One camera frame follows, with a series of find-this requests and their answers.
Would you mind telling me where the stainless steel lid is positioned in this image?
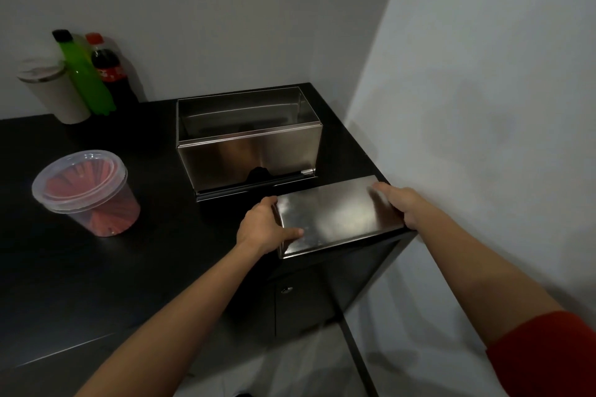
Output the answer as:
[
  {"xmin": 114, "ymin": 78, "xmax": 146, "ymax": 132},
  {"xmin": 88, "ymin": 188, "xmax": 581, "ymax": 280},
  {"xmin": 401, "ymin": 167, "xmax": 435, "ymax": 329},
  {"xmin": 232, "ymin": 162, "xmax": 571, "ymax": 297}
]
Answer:
[{"xmin": 272, "ymin": 175, "xmax": 406, "ymax": 259}]

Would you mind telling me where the person's left forearm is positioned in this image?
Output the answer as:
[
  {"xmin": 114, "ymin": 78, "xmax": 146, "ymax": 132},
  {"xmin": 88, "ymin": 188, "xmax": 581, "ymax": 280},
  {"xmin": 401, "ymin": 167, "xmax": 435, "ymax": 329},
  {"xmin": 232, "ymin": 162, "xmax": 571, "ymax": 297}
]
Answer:
[{"xmin": 74, "ymin": 241, "xmax": 267, "ymax": 397}]

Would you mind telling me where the red sleeve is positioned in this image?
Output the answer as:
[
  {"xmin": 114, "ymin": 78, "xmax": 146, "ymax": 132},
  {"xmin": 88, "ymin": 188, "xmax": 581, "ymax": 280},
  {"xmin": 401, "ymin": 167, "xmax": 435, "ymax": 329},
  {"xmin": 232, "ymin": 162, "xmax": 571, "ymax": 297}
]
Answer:
[{"xmin": 485, "ymin": 310, "xmax": 596, "ymax": 397}]

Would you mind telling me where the clear plastic lidded tub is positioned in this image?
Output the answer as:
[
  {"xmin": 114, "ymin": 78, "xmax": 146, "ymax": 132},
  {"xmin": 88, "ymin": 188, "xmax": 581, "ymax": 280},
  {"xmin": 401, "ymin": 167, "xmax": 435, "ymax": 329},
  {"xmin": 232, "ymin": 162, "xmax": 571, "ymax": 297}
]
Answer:
[{"xmin": 31, "ymin": 149, "xmax": 141, "ymax": 238}]

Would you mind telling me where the white tumbler with lid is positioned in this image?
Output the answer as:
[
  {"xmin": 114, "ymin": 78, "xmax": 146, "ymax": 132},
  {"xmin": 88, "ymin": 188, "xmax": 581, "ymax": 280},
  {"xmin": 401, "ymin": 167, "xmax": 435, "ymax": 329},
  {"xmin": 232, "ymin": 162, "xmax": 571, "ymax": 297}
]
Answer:
[{"xmin": 17, "ymin": 57, "xmax": 92, "ymax": 125}]

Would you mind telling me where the person's left hand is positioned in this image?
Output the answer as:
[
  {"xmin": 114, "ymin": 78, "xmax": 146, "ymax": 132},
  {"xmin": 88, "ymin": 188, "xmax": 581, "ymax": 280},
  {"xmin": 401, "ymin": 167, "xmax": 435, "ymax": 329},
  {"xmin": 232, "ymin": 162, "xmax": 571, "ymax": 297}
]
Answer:
[{"xmin": 236, "ymin": 196, "xmax": 305, "ymax": 257}]

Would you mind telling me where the stainless steel dispenser box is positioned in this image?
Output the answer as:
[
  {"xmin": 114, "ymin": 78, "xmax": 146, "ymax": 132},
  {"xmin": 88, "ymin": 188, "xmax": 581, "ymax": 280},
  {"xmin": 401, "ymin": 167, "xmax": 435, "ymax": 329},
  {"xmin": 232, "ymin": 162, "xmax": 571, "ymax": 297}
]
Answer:
[{"xmin": 175, "ymin": 86, "xmax": 323, "ymax": 203}]

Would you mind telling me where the black cabinet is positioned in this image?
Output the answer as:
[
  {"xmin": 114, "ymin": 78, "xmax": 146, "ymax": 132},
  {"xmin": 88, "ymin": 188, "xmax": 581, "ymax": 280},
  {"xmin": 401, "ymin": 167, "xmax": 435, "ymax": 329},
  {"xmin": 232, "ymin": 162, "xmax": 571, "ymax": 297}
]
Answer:
[{"xmin": 0, "ymin": 82, "xmax": 418, "ymax": 397}]

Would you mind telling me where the person's right forearm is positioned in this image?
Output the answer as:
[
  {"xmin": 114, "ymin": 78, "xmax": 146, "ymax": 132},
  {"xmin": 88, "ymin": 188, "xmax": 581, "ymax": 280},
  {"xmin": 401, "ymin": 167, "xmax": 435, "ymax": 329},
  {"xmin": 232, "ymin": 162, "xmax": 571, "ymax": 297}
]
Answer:
[{"xmin": 409, "ymin": 199, "xmax": 565, "ymax": 347}]

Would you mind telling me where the green plastic bottle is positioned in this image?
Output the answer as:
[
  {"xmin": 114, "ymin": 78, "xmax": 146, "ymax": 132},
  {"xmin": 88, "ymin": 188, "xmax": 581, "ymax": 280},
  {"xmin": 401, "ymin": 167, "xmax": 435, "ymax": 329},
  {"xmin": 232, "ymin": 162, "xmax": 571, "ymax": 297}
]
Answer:
[{"xmin": 52, "ymin": 29, "xmax": 117, "ymax": 116}]

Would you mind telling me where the dark cola bottle red cap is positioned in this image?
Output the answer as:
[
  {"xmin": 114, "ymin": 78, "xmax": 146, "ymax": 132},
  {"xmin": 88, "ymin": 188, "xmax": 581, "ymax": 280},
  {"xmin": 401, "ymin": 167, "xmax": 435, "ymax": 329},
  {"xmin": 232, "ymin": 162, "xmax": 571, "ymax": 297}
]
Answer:
[{"xmin": 85, "ymin": 32, "xmax": 139, "ymax": 106}]

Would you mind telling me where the person's right hand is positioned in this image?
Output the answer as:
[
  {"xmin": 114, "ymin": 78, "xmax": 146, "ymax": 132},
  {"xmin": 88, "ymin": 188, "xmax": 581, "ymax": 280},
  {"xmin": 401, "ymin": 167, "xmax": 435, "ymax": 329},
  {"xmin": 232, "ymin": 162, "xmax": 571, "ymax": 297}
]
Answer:
[{"xmin": 372, "ymin": 182, "xmax": 427, "ymax": 231}]

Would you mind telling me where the bundle of red straws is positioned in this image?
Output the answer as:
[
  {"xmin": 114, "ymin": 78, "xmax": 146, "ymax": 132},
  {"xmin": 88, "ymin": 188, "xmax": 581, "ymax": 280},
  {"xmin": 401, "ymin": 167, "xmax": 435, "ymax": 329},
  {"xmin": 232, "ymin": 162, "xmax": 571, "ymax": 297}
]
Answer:
[{"xmin": 45, "ymin": 160, "xmax": 140, "ymax": 238}]

